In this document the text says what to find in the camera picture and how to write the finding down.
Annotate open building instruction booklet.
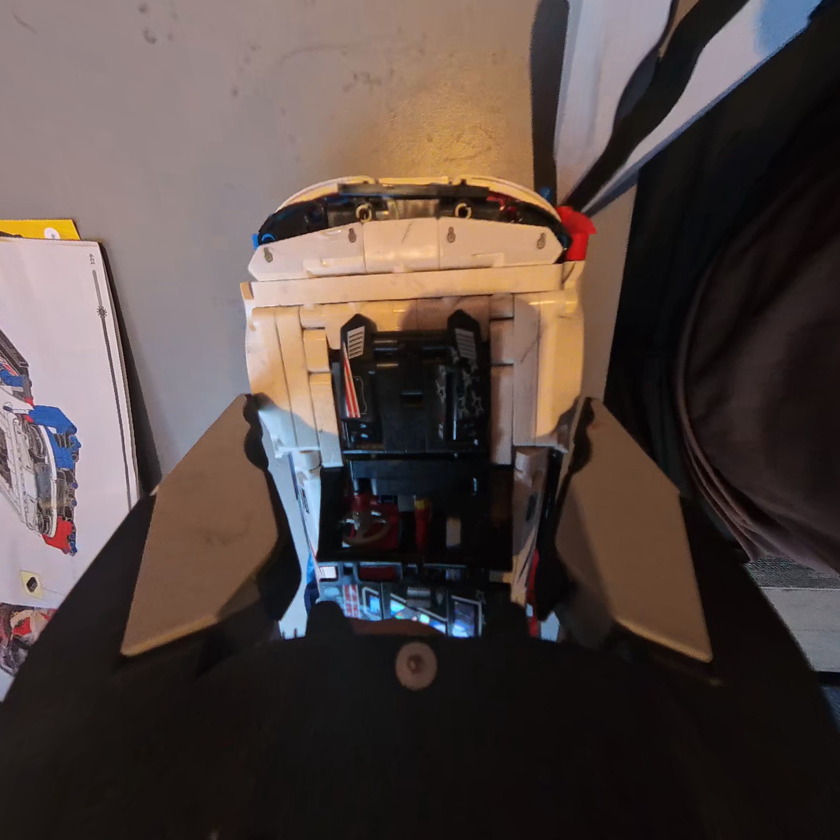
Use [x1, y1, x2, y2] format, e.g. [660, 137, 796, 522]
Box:
[0, 220, 142, 677]

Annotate brick-built toy race car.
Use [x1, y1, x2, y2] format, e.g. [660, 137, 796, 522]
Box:
[243, 174, 598, 641]

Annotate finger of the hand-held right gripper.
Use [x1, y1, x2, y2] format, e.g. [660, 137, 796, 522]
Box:
[556, 0, 716, 206]
[581, 0, 824, 212]

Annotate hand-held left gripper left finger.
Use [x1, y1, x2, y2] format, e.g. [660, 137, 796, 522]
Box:
[120, 394, 303, 659]

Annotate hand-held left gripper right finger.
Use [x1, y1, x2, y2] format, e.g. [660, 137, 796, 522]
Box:
[545, 395, 714, 662]

